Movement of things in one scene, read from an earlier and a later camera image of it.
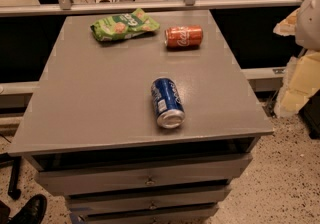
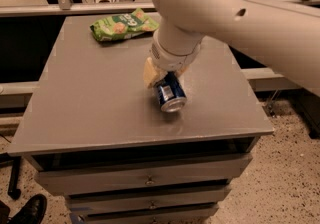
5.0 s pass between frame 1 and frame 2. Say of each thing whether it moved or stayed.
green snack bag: stayed
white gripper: moved
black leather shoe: stayed
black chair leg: stayed
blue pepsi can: moved
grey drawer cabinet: stayed
